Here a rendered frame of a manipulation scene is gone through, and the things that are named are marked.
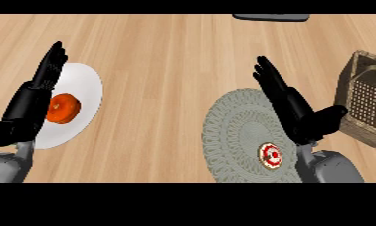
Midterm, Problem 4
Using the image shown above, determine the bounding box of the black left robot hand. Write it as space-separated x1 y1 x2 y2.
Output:
0 40 69 148

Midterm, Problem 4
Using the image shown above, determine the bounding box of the dark grey flat object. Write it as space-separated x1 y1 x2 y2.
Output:
230 13 311 23

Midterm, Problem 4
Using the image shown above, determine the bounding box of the grey round woven placemat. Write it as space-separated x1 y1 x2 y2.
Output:
201 88 304 184

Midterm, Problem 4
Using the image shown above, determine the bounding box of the red and white cupcake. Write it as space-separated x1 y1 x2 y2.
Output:
257 141 286 170

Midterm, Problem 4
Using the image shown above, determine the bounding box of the brown wicker basket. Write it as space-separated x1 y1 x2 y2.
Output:
333 49 376 148

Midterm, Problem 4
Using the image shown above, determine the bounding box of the white round plate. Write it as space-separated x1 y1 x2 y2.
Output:
34 62 105 150

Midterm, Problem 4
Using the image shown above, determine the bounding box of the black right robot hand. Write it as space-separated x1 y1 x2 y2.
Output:
251 55 350 146

